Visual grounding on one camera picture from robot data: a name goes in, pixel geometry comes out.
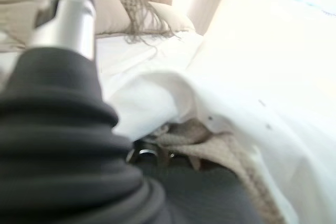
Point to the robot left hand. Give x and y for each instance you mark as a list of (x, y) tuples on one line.
[(65, 155)]

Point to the white bed sheet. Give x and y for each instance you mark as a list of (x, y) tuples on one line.
[(131, 58)]

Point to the grey knit fringed throw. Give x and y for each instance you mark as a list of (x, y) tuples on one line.
[(223, 153)]

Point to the beige pillow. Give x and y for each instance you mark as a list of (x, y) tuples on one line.
[(173, 16), (110, 6)]

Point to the knit fringed cushion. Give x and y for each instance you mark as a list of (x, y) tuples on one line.
[(131, 1)]

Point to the white duvet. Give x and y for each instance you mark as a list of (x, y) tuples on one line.
[(262, 129)]

